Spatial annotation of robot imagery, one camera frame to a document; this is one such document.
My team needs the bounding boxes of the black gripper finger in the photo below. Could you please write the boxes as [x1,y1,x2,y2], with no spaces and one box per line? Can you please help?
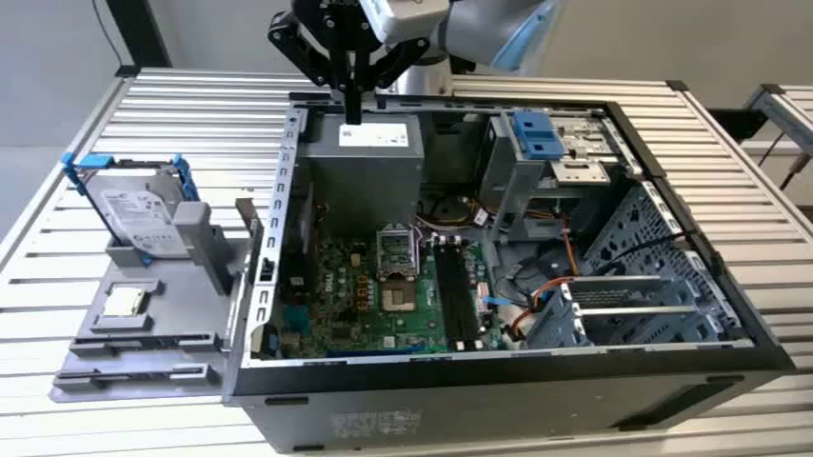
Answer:
[354,36,432,127]
[266,10,356,127]

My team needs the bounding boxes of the black RAM slot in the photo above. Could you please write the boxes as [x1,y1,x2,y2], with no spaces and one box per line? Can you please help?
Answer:
[432,235,464,353]
[448,235,484,352]

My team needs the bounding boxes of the grey power supply unit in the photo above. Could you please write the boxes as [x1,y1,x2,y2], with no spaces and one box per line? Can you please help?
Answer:
[296,111,426,234]

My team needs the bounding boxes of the blue disk carrier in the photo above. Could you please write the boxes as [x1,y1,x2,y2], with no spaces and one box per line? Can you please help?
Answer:
[511,109,563,161]

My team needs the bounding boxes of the grey metal disk bay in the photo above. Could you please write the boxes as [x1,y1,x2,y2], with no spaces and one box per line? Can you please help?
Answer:
[479,109,630,239]

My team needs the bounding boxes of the round black case speaker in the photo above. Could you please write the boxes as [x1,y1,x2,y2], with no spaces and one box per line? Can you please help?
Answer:
[419,192,476,225]

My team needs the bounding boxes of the graphics card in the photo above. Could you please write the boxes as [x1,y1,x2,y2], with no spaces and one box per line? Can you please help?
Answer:
[232,196,267,291]

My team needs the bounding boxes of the thin locking lever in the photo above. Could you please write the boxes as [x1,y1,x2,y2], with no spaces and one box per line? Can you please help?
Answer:
[410,222,426,275]

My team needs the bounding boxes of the hard disk in blue carrier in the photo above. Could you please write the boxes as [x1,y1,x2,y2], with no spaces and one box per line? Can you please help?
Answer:
[60,152,203,266]

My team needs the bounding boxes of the metal socket cover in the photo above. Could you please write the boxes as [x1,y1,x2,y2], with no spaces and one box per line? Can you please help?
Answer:
[375,222,420,282]

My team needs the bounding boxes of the CPU socket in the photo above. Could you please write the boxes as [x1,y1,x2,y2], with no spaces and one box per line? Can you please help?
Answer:
[379,278,420,315]

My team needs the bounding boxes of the grey parts rack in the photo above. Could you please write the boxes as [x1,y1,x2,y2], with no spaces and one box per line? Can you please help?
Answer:
[48,199,255,405]

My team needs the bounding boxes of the green motherboard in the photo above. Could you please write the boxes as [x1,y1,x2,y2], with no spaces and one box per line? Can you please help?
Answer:
[275,232,510,361]

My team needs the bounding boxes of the silver CPU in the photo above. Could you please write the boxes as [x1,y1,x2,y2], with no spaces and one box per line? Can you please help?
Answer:
[100,285,151,318]

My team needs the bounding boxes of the perforated metal disk bay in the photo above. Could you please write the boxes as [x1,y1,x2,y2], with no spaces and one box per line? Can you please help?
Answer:
[526,273,719,348]

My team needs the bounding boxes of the blue expansion slot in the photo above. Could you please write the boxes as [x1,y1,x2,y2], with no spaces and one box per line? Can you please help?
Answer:
[327,343,427,358]

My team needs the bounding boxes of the metal slat side table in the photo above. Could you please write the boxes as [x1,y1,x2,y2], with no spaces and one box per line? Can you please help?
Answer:
[742,84,813,158]

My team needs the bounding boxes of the black open PC case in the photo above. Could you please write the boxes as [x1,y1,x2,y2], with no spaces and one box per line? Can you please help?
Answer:
[219,89,800,453]

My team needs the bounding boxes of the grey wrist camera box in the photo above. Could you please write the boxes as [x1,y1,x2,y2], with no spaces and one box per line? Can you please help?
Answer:
[358,0,454,47]

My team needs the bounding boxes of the black upright post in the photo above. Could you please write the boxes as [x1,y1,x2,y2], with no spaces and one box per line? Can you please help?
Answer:
[100,0,172,68]

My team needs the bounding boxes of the power wire bundle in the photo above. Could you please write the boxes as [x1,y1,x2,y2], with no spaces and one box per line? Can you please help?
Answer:
[415,209,490,230]

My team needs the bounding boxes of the orange wire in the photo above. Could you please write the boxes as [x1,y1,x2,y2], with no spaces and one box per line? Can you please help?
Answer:
[504,213,581,343]

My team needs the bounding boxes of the black cable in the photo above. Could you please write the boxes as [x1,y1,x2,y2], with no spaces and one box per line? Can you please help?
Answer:
[590,230,699,277]

